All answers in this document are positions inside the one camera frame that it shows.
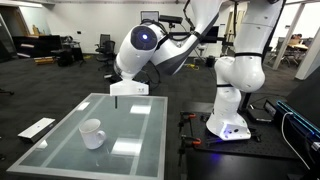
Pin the white flat box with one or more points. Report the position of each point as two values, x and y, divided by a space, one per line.
36 131

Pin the orange black clamp near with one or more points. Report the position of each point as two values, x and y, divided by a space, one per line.
187 142

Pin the black pen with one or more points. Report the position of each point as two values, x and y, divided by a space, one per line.
116 102

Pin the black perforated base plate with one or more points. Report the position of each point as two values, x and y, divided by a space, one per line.
266 140

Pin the white ceramic mug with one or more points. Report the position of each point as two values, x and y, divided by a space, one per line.
93 136

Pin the orange black clamp far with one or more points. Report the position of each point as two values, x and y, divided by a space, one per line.
185 117

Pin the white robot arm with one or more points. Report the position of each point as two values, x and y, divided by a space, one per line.
241 72

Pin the orange black clamp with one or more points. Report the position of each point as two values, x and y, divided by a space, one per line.
187 142
185 117

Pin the black office chair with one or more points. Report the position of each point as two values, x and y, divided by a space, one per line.
105 49

